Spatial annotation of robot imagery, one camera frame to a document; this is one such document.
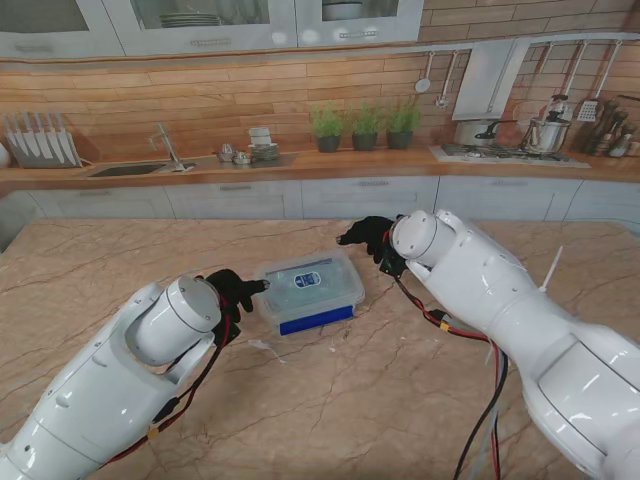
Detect red black arm cables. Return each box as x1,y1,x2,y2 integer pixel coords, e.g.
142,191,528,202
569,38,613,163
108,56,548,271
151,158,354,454
394,277,511,480
97,294,234,471

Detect red black left arm cables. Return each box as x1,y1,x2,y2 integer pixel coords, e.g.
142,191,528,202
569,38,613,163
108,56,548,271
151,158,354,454
97,294,234,471

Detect dark kitchen sink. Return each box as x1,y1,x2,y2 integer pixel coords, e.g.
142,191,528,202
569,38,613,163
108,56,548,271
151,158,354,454
87,162,169,179

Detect clear crate with blue clips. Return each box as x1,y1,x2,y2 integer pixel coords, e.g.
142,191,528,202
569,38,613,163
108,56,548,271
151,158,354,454
257,249,366,337

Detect steel sink faucet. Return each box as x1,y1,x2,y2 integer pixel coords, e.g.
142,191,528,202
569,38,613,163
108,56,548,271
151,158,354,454
148,123,196,175

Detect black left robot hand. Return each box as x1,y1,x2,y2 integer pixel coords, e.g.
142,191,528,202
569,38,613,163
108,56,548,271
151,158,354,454
193,268,272,314

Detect steel saucepan with black handle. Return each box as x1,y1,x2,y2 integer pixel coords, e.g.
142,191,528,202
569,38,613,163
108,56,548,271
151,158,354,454
453,118,519,147

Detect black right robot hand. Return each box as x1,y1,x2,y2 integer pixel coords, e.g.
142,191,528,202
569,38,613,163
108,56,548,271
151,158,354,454
334,215,399,266

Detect stack of white dishes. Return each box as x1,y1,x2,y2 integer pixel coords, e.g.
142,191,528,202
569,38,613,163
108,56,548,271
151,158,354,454
248,127,280,164

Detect potted green herb plant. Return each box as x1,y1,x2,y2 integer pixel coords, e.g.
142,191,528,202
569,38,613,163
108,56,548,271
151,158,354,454
351,103,386,152
309,102,349,154
385,99,421,151

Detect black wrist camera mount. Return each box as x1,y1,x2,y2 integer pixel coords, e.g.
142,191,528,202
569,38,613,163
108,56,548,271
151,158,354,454
214,307,242,349
378,244,409,281

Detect clear bubble film sheet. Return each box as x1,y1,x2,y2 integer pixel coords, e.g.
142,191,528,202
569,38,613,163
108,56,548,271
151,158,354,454
267,269,359,316

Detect knife block with knives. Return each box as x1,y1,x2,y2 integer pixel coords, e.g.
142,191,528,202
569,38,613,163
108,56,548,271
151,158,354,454
3,110,84,170

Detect red black right arm cables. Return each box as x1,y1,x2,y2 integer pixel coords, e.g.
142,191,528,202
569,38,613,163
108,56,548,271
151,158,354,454
394,277,511,480

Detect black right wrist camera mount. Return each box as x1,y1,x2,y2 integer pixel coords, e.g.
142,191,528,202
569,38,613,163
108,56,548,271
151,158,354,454
378,244,409,281

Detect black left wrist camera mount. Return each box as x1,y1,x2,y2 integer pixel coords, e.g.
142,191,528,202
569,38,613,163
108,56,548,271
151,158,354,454
214,307,242,349

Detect clear lid with blue label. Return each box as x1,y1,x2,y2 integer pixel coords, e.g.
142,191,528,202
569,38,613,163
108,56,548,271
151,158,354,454
254,248,365,314

